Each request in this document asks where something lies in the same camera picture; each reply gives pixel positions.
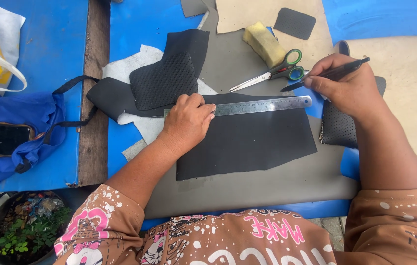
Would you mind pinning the person's left hand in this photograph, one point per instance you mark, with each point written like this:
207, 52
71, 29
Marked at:
186, 125

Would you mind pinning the person's right hand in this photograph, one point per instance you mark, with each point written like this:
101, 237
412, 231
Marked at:
344, 86

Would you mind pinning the black pen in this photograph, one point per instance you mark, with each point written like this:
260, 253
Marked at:
351, 66

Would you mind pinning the steel ruler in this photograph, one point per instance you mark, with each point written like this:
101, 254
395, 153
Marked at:
263, 105

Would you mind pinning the thick black perforated piece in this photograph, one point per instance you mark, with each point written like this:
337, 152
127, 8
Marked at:
337, 127

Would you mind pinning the black perforated leather piece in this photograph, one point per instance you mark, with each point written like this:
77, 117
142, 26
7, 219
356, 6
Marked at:
162, 83

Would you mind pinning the small grey scrap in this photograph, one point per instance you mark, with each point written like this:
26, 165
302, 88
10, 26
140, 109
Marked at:
133, 150

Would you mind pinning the large black leather sheet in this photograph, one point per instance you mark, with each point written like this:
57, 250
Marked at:
248, 143

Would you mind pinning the large grey leather sheet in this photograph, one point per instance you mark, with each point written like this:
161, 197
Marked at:
230, 62

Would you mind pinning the small black perforated patch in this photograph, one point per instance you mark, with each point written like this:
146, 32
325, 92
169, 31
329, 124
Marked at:
294, 24

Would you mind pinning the white fabric scrap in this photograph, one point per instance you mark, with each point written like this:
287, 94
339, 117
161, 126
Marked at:
135, 62

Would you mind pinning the curved black leather piece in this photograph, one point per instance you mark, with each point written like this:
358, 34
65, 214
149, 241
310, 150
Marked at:
109, 97

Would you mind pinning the yellow sponge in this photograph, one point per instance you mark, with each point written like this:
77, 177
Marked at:
263, 44

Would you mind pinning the grey leather scrap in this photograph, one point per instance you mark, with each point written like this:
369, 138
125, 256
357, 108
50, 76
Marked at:
193, 7

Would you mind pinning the wooden plank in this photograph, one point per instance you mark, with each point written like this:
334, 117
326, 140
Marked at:
96, 44

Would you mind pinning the brown printed shirt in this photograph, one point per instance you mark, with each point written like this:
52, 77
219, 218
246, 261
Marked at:
248, 239

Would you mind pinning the black potted plant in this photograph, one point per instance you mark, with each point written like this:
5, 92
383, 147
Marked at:
24, 228

